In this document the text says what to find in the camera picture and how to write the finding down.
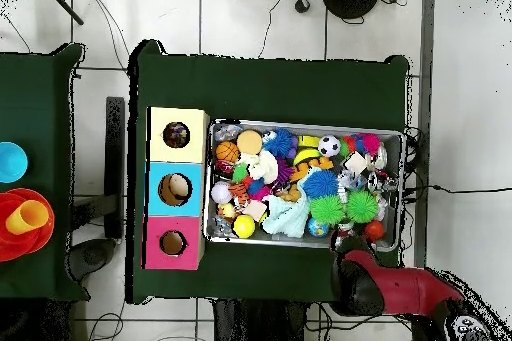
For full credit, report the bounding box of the orange bowl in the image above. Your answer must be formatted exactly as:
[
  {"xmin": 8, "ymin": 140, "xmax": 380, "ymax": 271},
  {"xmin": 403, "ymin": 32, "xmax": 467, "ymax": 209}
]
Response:
[{"xmin": 0, "ymin": 187, "xmax": 56, "ymax": 263}]

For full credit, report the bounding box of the yellow plastic cup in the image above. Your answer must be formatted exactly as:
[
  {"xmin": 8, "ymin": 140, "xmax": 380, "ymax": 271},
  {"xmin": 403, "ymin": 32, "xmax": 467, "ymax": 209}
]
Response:
[{"xmin": 4, "ymin": 199, "xmax": 50, "ymax": 236}]

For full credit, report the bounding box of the toy soccer ball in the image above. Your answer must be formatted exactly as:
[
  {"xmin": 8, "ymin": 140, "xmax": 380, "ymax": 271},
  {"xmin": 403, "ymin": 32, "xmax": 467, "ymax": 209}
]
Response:
[{"xmin": 318, "ymin": 134, "xmax": 342, "ymax": 158}]

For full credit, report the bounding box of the orange toy vehicle with wheels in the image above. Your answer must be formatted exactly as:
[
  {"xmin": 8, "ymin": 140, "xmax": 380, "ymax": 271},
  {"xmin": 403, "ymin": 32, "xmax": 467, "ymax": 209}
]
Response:
[{"xmin": 289, "ymin": 155, "xmax": 335, "ymax": 183}]

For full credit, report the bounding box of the black floor stand foot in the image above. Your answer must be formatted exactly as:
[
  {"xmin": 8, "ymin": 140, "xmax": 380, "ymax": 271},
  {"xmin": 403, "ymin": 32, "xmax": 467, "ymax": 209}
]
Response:
[{"xmin": 71, "ymin": 96, "xmax": 126, "ymax": 240}]

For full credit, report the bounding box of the dark green table cloth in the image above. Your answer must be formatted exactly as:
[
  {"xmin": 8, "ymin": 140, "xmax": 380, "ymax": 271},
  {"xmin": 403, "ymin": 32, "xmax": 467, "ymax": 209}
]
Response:
[
  {"xmin": 0, "ymin": 42, "xmax": 91, "ymax": 302},
  {"xmin": 126, "ymin": 39, "xmax": 410, "ymax": 310}
]

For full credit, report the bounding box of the toy basketball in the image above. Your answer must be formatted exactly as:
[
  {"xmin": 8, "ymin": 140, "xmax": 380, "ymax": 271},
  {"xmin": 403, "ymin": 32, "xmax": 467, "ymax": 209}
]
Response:
[{"xmin": 214, "ymin": 140, "xmax": 241, "ymax": 164}]

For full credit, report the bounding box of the wire mesh bin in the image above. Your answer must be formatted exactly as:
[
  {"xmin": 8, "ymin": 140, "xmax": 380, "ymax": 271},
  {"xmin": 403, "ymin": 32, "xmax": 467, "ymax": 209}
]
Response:
[{"xmin": 202, "ymin": 118, "xmax": 405, "ymax": 253}]

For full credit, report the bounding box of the mint green cloth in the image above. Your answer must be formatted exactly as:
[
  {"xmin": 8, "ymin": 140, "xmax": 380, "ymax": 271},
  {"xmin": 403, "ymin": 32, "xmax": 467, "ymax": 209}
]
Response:
[{"xmin": 261, "ymin": 192, "xmax": 311, "ymax": 239}]

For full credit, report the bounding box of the blue bowl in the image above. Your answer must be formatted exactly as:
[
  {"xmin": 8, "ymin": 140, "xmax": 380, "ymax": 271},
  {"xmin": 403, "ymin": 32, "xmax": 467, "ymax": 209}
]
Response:
[{"xmin": 0, "ymin": 141, "xmax": 29, "ymax": 185}]

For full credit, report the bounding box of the grey round floor base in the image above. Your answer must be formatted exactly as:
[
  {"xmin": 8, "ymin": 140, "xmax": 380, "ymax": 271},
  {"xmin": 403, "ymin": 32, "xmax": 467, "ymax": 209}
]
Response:
[{"xmin": 65, "ymin": 237, "xmax": 118, "ymax": 283}]

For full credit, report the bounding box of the wooden box with three holes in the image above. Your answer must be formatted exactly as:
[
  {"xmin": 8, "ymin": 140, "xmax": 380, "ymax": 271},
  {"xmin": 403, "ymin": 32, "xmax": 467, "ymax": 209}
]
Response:
[{"xmin": 141, "ymin": 106, "xmax": 212, "ymax": 270}]

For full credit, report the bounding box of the orange foam disc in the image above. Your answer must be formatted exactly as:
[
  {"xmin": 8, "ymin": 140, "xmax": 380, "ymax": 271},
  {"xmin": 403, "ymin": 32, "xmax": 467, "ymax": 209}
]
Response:
[{"xmin": 236, "ymin": 129, "xmax": 264, "ymax": 156}]

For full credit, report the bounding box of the colourful polka dot cloth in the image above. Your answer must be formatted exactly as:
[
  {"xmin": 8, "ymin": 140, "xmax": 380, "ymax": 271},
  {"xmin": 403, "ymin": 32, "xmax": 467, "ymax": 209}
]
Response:
[{"xmin": 162, "ymin": 121, "xmax": 191, "ymax": 149}]

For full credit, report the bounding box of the black round stand base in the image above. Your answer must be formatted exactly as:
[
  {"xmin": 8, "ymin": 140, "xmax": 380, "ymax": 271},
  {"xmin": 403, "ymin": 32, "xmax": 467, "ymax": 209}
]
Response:
[{"xmin": 320, "ymin": 0, "xmax": 381, "ymax": 21}]

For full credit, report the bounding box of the blue spiky ball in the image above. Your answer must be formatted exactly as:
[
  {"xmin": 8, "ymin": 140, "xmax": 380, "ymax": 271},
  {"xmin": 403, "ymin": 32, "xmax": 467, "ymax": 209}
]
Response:
[{"xmin": 302, "ymin": 169, "xmax": 340, "ymax": 200}]

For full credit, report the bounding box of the black tripod leg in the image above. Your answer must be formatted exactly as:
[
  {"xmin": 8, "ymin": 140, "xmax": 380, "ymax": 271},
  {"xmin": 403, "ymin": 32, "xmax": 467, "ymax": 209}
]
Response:
[{"xmin": 41, "ymin": 0, "xmax": 85, "ymax": 26}]

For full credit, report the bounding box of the toy baseball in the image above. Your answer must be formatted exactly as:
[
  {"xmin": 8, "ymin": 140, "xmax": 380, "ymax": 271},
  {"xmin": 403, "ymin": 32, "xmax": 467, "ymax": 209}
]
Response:
[{"xmin": 210, "ymin": 180, "xmax": 234, "ymax": 205}]

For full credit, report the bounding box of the small orange ball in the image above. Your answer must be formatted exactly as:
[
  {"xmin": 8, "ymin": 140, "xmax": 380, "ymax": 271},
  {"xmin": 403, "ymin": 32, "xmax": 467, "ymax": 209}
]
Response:
[{"xmin": 363, "ymin": 219, "xmax": 386, "ymax": 242}]

